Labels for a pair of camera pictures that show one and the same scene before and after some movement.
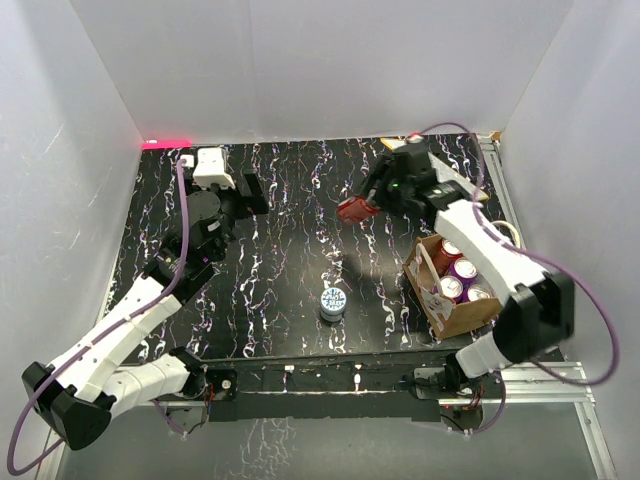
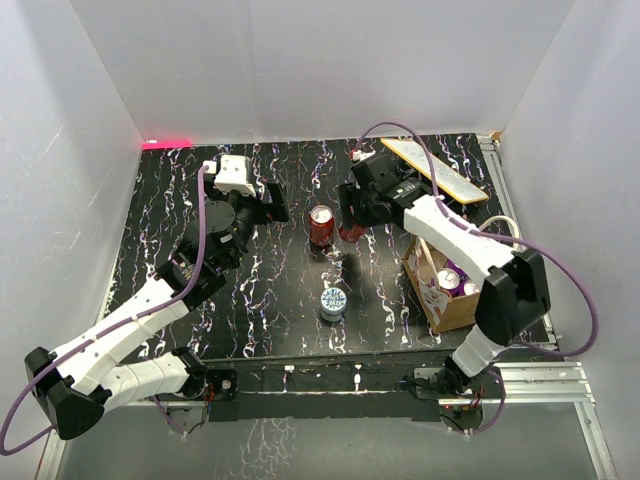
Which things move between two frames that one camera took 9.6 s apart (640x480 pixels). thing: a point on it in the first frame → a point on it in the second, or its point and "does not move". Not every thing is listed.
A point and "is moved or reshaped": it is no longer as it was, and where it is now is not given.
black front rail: (383, 386) does not move
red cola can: (444, 254) → (352, 234)
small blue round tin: (332, 304) does not move
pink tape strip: (155, 145) does not move
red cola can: (355, 209) is moved or reshaped
